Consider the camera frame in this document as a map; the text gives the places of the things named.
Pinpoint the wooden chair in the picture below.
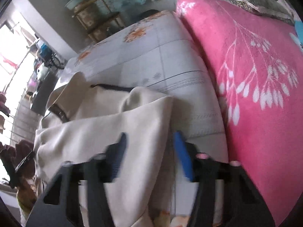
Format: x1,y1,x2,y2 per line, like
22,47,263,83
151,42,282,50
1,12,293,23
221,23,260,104
72,0,125,43

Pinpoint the light blue basin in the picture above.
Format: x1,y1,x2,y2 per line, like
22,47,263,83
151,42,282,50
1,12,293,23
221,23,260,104
65,0,84,11

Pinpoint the beige zip jacket black trim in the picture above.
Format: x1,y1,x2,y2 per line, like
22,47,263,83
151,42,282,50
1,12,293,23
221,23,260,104
34,72,173,226

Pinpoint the black low cabinet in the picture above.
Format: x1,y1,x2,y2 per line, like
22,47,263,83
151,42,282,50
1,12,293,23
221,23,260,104
30,72,58,116

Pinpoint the floral grey bed sheet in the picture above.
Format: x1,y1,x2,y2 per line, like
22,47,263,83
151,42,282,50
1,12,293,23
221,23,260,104
58,11,228,226

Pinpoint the pink floral fleece blanket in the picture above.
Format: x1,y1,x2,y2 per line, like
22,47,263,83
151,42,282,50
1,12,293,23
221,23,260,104
176,0,302,225

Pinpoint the grey knitted blanket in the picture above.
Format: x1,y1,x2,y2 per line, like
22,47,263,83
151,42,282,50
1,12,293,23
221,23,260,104
225,0,301,25

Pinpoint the turquoise cartoon blanket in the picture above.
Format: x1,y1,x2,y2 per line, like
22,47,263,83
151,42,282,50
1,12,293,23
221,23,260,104
290,21,303,49

